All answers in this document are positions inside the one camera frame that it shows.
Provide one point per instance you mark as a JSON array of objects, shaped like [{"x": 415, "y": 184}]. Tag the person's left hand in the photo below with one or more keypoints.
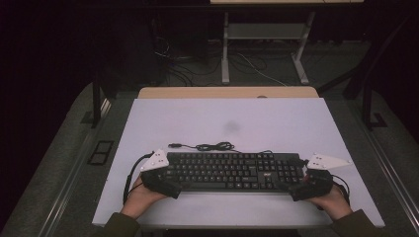
[{"x": 141, "y": 200}]

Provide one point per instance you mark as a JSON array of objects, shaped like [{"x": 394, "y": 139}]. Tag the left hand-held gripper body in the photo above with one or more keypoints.
[{"x": 154, "y": 161}]

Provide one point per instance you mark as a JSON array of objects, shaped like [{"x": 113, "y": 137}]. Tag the white metal desk frame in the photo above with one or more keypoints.
[{"x": 265, "y": 31}]

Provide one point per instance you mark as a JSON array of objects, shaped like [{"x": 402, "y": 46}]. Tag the wooden table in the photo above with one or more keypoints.
[{"x": 214, "y": 92}]

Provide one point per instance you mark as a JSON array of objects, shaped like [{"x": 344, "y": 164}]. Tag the person's right hand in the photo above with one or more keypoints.
[{"x": 331, "y": 204}]

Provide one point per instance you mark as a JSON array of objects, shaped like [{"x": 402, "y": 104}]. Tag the black floor socket plate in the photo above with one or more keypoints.
[{"x": 100, "y": 152}]

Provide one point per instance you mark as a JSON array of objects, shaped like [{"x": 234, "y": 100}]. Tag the black computer keyboard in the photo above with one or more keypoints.
[{"x": 224, "y": 171}]

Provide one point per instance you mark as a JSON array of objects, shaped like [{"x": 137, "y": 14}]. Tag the black metal stand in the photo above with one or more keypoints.
[
  {"x": 96, "y": 105},
  {"x": 367, "y": 108}
]

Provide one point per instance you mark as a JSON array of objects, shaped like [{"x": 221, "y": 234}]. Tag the white board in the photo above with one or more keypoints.
[{"x": 230, "y": 118}]

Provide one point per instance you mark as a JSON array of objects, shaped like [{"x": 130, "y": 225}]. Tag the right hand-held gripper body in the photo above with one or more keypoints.
[{"x": 321, "y": 182}]

